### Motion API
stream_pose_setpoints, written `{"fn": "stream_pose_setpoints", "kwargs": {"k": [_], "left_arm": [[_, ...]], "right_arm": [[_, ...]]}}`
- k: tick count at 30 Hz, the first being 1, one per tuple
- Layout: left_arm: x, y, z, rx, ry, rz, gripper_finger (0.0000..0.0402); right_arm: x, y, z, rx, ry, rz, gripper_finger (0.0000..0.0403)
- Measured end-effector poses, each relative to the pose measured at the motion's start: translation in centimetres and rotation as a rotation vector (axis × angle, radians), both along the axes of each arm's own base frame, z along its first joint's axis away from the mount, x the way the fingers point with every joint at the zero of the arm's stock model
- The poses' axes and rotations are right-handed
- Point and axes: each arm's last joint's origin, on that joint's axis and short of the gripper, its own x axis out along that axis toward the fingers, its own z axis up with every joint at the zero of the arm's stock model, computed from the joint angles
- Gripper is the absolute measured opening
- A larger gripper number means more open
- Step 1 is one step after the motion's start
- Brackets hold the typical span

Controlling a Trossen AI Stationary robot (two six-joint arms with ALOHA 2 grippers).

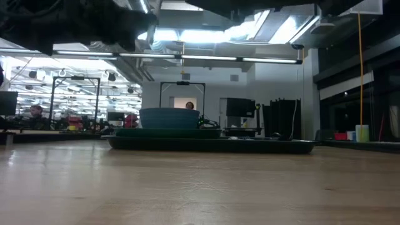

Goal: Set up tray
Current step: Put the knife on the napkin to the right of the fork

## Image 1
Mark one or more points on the blue plastic bowl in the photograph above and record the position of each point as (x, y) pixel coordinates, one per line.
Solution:
(168, 118)

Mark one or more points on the teal green plastic plate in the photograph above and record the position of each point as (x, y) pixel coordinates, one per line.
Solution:
(168, 133)

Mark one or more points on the background black robot arm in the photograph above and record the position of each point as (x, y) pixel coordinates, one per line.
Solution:
(207, 122)

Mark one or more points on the dark green serving tray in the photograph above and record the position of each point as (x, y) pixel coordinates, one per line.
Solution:
(203, 145)

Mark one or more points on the long tube light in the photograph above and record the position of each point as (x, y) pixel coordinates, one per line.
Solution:
(147, 55)

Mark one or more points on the person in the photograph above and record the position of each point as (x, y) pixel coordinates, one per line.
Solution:
(189, 105)
(37, 114)

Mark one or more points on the black desk monitor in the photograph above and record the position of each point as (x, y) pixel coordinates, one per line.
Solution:
(7, 103)

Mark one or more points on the black curtain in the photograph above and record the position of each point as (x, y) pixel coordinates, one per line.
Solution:
(281, 118)

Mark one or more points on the red bag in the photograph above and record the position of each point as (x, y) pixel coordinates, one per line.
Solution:
(131, 120)

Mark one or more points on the red box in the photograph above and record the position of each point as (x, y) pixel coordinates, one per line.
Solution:
(340, 136)

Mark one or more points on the white blue box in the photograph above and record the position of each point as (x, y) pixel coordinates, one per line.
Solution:
(351, 136)

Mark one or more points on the light green cylinder container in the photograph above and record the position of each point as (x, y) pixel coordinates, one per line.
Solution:
(362, 134)

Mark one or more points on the black dome security camera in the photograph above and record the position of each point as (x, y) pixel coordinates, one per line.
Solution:
(297, 46)

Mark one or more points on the large black frame stand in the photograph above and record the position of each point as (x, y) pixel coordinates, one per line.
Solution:
(52, 103)

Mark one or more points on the small black frame stand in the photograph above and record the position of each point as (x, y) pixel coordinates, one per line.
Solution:
(182, 83)

